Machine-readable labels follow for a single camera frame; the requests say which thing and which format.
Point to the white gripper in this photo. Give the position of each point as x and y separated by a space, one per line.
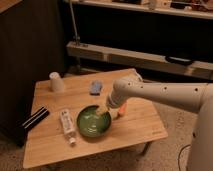
112 101

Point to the clear plastic bottle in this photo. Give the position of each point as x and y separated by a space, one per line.
68 126

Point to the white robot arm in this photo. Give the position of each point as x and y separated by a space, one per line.
192 97

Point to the green ceramic bowl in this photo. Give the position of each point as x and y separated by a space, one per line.
90 124

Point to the orange carrot toy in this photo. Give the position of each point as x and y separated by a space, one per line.
122 110

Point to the wooden folding table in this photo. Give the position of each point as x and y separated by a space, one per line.
46 143

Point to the white upside-down cup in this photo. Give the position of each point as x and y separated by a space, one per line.
56 82

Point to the black striped case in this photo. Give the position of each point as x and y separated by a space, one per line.
35 119

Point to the metal stand pole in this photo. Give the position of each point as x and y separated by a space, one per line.
76 35

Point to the upper wooden shelf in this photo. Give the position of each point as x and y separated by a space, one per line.
147 7

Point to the metal rail shelf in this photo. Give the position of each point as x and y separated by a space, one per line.
197 69

